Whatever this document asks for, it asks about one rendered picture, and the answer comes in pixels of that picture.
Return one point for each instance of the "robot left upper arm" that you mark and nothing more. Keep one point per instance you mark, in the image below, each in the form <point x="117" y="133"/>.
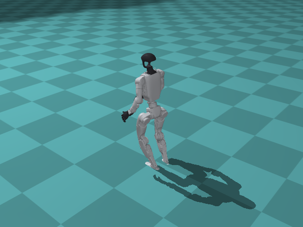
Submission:
<point x="139" y="82"/>

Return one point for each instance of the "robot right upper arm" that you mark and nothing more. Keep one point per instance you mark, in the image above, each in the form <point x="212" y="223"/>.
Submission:
<point x="162" y="78"/>

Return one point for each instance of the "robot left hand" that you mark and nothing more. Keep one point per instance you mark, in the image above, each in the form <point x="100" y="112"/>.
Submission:
<point x="125" y="115"/>

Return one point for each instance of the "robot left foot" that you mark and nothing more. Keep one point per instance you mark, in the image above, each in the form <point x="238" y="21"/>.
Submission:
<point x="149" y="164"/>

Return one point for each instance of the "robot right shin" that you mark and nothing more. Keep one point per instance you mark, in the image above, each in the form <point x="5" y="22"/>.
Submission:
<point x="162" y="148"/>

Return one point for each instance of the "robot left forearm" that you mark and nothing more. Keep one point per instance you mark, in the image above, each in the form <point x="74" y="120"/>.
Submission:
<point x="133" y="107"/>

